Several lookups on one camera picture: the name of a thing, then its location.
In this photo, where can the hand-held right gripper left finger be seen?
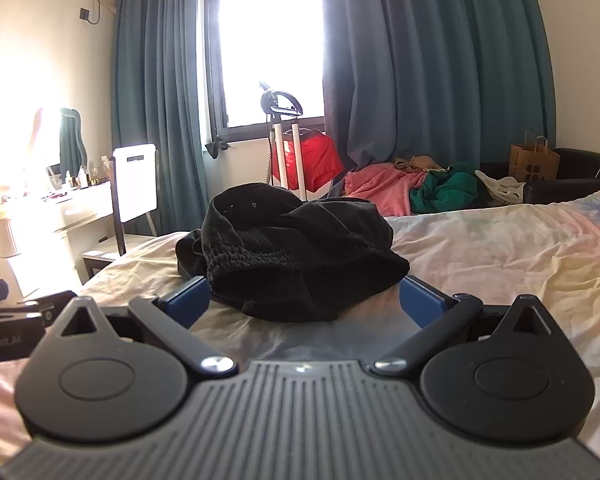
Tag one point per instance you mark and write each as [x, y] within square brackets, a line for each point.
[190, 299]

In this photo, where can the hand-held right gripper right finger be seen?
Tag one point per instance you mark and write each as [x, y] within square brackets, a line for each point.
[422, 301]

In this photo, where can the black pants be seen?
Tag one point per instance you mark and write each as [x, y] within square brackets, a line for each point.
[300, 255]

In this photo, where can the white dressing table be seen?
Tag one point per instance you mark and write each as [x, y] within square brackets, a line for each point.
[40, 220]

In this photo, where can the bed with pastel sheet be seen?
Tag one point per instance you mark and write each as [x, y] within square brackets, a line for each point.
[505, 270]

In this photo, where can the green cloth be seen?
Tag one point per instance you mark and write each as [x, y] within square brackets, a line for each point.
[445, 187]

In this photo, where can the pink cloth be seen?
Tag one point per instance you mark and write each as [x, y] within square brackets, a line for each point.
[380, 185]

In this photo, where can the white backed chair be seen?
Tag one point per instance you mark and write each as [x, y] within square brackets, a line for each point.
[136, 180]

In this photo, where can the white cloth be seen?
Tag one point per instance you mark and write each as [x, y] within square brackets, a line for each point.
[502, 190]

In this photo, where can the beige cloth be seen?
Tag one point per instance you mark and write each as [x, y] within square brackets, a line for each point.
[420, 162]

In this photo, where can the dark cloth on sill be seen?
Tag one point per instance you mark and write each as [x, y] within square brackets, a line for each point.
[216, 149]

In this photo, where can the table mirror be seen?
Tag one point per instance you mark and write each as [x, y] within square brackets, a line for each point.
[47, 135]

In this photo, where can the brown paper bag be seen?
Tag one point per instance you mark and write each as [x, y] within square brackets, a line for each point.
[532, 162]

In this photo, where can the red garment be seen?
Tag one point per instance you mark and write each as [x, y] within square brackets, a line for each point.
[310, 160]

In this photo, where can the black leather sofa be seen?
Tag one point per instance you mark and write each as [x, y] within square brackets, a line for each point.
[575, 175]

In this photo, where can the garment steamer stand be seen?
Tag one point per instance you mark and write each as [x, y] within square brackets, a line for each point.
[280, 110]

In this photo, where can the narrow teal curtain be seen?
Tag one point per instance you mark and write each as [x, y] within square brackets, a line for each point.
[155, 85]

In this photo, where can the wide teal curtain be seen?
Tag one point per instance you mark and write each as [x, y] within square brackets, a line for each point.
[430, 70]

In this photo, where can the dark framed window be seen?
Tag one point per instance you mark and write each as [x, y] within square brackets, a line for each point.
[270, 35]

